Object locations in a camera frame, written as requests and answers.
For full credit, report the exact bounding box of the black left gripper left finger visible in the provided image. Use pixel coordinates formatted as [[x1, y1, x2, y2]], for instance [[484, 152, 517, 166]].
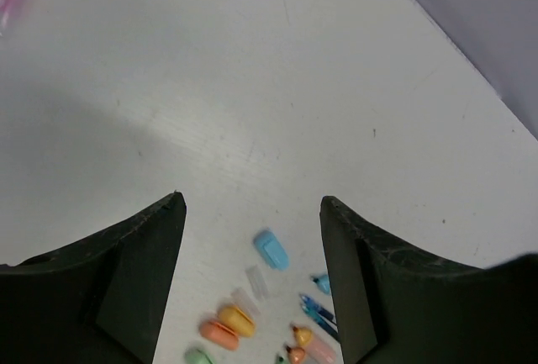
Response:
[[1, 192, 187, 363]]

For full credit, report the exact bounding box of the light blue highlighter cap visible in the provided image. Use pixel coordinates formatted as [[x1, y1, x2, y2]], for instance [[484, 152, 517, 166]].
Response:
[[253, 229, 289, 271]]

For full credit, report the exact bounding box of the clear gel pen cap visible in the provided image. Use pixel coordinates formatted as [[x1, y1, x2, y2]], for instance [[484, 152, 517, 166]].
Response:
[[245, 266, 269, 301]]

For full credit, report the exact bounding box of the light blue highlighter body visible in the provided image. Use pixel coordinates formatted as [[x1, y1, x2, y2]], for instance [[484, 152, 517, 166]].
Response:
[[310, 273, 331, 295]]

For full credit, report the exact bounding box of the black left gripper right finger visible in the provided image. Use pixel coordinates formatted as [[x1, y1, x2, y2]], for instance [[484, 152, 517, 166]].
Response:
[[320, 196, 537, 363]]

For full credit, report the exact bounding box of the orange highlighter cap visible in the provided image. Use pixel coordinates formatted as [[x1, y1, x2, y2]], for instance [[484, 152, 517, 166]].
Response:
[[217, 304, 256, 338]]

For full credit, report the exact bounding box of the salmon orange marker cap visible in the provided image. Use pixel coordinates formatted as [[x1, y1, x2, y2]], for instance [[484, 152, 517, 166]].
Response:
[[199, 319, 240, 351]]

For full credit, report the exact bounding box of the orange capped marker pen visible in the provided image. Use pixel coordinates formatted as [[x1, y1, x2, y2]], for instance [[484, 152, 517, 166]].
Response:
[[285, 346, 317, 364]]

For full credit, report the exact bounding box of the green highlighter cap piece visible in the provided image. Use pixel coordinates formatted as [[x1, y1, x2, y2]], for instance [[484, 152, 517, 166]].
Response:
[[184, 347, 216, 364]]

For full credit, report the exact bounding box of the blue gel pen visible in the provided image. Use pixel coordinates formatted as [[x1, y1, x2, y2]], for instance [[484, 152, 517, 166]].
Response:
[[299, 293, 336, 325], [301, 303, 340, 342]]

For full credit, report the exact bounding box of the orange pink highlighter pen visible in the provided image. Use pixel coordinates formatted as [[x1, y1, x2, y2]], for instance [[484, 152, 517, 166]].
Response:
[[292, 324, 336, 364]]

